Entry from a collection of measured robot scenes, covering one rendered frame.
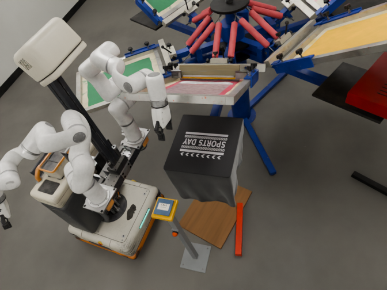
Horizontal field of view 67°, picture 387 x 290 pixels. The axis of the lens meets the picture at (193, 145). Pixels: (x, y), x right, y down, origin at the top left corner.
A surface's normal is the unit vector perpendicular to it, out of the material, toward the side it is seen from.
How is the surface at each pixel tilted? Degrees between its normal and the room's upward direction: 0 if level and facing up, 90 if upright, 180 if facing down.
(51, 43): 64
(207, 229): 0
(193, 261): 0
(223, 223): 0
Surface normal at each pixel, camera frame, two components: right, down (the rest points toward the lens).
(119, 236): -0.20, -0.60
